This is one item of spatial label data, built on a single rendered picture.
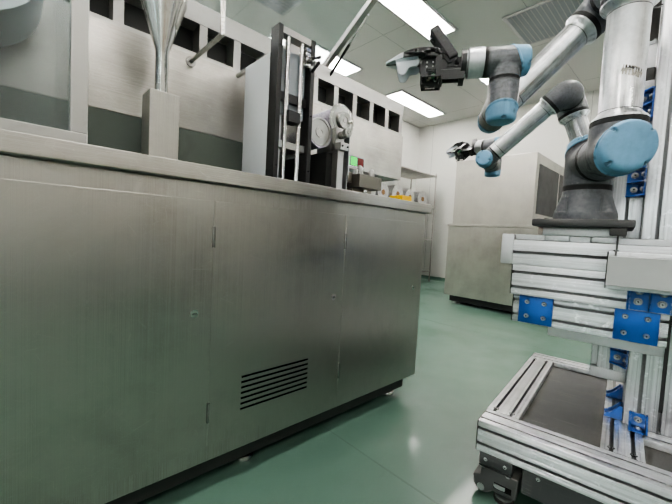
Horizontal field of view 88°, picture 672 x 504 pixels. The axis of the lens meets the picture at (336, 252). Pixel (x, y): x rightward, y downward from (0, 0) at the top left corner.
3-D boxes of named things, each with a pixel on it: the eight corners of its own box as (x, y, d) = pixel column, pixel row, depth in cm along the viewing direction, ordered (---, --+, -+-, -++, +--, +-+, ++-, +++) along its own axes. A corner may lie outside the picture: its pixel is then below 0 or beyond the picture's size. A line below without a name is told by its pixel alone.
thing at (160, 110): (141, 172, 106) (145, -21, 103) (129, 176, 116) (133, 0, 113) (188, 179, 115) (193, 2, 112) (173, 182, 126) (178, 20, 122)
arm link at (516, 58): (532, 71, 85) (535, 35, 85) (484, 73, 88) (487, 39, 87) (523, 85, 93) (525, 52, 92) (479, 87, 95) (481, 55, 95)
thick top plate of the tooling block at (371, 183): (359, 186, 161) (359, 173, 161) (305, 190, 190) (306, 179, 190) (381, 190, 172) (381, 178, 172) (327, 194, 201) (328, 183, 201)
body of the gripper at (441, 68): (418, 76, 91) (466, 73, 88) (420, 45, 92) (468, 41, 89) (418, 92, 98) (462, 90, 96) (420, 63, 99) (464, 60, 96)
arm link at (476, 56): (486, 39, 88) (480, 59, 96) (467, 40, 89) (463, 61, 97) (485, 67, 87) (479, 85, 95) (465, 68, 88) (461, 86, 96)
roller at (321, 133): (309, 142, 144) (310, 113, 143) (275, 151, 162) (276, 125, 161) (330, 148, 152) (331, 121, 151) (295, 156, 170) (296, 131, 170)
